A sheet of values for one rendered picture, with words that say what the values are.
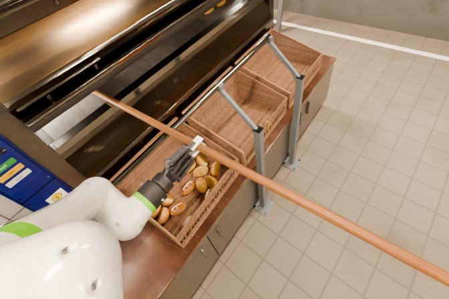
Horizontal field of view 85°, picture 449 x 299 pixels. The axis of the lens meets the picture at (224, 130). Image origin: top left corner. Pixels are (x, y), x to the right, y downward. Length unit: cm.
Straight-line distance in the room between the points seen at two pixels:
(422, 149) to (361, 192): 71
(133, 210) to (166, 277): 67
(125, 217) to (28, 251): 44
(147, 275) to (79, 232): 111
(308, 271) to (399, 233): 70
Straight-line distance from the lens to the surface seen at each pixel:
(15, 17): 110
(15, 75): 113
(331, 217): 79
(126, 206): 84
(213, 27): 170
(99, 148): 139
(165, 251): 148
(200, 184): 149
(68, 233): 40
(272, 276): 195
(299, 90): 162
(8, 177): 125
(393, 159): 253
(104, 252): 40
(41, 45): 114
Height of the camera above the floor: 192
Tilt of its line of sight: 49 degrees down
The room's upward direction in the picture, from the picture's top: 13 degrees counter-clockwise
